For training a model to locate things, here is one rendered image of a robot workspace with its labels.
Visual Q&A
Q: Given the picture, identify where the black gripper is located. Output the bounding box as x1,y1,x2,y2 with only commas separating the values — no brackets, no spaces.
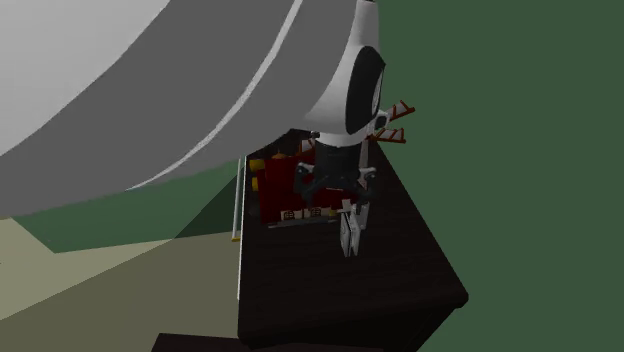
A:
293,141,379,217

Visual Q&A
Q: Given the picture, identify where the dark brown wooden table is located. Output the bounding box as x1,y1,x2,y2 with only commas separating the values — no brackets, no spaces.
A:
237,128,471,352

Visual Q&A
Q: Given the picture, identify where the white flat upright block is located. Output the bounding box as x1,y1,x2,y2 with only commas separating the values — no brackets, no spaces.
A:
339,198,365,259

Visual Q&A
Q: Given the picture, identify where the red toy house with windmill sails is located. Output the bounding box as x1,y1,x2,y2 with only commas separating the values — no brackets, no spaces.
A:
247,99,417,230

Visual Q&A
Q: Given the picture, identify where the thin white rod, yellow tip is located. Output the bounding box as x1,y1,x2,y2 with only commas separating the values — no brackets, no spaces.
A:
230,156,243,243

